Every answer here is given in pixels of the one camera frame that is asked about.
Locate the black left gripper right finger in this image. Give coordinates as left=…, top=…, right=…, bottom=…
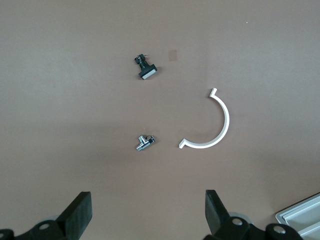
left=203, top=189, right=305, bottom=240

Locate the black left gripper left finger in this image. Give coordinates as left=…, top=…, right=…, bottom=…
left=0, top=191, right=92, bottom=240

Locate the white drawer cabinet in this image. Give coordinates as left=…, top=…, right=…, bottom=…
left=274, top=191, right=320, bottom=240

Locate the black square push button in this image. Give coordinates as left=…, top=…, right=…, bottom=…
left=133, top=53, right=159, bottom=81

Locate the chrome tee pipe fitting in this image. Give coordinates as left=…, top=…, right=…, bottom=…
left=136, top=134, right=156, bottom=152

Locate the white semicircular plastic bracket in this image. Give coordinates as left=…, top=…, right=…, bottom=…
left=178, top=87, right=230, bottom=150

